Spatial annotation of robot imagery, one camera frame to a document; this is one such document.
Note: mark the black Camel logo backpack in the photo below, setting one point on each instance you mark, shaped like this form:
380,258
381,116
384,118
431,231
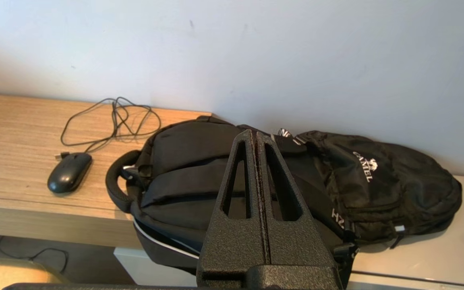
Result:
407,193

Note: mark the large black HZ backpack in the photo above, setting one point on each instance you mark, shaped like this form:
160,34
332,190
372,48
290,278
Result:
187,169

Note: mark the black computer mouse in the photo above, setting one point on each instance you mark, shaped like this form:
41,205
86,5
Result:
69,172

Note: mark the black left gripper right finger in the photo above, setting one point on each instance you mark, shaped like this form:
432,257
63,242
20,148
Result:
300,249

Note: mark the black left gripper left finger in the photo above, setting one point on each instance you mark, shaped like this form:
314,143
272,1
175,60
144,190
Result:
232,249

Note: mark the wooden desk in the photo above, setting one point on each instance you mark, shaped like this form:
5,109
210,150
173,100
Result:
16,161

